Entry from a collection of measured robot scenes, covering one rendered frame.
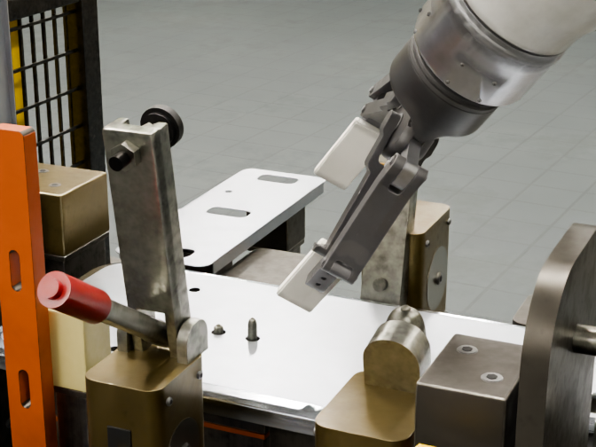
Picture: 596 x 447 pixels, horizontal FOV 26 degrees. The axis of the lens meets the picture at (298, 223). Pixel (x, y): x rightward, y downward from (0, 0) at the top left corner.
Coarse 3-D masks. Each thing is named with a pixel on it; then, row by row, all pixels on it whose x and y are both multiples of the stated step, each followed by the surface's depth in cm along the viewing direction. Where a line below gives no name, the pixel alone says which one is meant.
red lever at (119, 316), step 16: (48, 288) 74; (64, 288) 74; (80, 288) 75; (96, 288) 78; (48, 304) 74; (64, 304) 74; (80, 304) 75; (96, 304) 77; (112, 304) 79; (96, 320) 78; (112, 320) 80; (128, 320) 81; (144, 320) 83; (160, 320) 86; (144, 336) 84; (160, 336) 86
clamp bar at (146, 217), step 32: (128, 128) 80; (160, 128) 80; (128, 160) 79; (160, 160) 80; (128, 192) 82; (160, 192) 81; (128, 224) 83; (160, 224) 82; (128, 256) 84; (160, 256) 83; (128, 288) 86; (160, 288) 84
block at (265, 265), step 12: (252, 252) 125; (264, 252) 125; (276, 252) 125; (288, 252) 125; (240, 264) 122; (252, 264) 122; (264, 264) 122; (276, 264) 122; (288, 264) 122; (228, 276) 120; (240, 276) 120; (252, 276) 120; (264, 276) 120; (276, 276) 120
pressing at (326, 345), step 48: (192, 288) 112; (240, 288) 111; (0, 336) 102; (240, 336) 102; (288, 336) 102; (336, 336) 102; (432, 336) 102; (480, 336) 102; (240, 384) 94; (288, 384) 94; (336, 384) 94
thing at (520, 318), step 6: (528, 300) 112; (522, 306) 110; (528, 306) 110; (516, 312) 109; (522, 312) 109; (528, 312) 109; (516, 318) 108; (522, 318) 108; (516, 324) 107; (522, 324) 107
